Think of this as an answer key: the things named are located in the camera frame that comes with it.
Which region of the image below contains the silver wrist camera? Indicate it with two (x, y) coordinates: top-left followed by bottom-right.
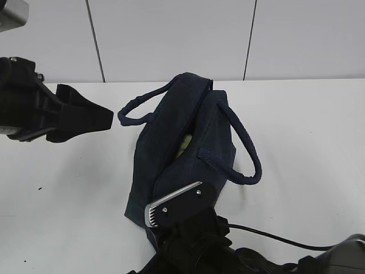
(1, 0), (29, 32)
(144, 182), (217, 228)

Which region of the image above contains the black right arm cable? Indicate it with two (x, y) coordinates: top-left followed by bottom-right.
(226, 223), (340, 252)

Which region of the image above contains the dark navy lunch bag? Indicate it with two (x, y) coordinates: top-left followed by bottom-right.
(117, 72), (262, 231)

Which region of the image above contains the green lid glass container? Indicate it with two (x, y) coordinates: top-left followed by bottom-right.
(175, 134), (192, 159)

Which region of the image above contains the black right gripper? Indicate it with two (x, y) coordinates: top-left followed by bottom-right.
(138, 208), (237, 274)

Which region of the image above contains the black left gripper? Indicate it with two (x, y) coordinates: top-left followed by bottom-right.
(1, 57), (113, 143)

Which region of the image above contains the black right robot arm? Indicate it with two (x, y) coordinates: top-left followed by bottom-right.
(139, 208), (364, 273)

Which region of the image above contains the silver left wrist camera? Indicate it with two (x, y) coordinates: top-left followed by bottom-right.
(1, 0), (29, 32)

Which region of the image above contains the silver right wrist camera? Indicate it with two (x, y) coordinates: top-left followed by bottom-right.
(144, 182), (217, 228)

